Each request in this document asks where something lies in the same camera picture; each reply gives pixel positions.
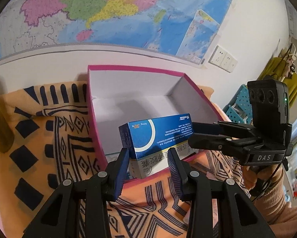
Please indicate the pink sleeve forearm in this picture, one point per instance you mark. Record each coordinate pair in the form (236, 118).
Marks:
(279, 214)

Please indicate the colourful wall map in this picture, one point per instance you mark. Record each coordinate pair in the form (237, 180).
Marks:
(182, 28)

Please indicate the yellow hanging coat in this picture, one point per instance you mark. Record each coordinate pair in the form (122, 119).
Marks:
(274, 70)

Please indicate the white air conditioner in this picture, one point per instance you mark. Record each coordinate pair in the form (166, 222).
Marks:
(292, 19)

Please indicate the pink cardboard box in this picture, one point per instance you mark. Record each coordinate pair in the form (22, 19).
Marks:
(120, 94)

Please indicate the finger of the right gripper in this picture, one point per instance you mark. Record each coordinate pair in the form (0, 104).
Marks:
(228, 146)
(235, 130)

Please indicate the person right hand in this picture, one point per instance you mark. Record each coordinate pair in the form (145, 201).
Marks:
(251, 178)

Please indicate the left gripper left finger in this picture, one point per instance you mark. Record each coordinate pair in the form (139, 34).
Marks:
(116, 174)

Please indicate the blue white medicine box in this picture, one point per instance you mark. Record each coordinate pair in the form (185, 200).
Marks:
(148, 142)

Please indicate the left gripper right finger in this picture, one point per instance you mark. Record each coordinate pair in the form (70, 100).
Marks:
(178, 174)

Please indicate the blue plastic basket rack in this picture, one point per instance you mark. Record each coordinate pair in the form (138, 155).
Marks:
(239, 109)

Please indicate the black tracking camera box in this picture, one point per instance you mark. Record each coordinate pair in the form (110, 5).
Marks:
(269, 101)

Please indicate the orange patterned blanket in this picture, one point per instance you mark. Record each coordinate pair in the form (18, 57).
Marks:
(52, 143)

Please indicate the white wall socket panel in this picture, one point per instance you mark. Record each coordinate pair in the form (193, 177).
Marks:
(222, 59)

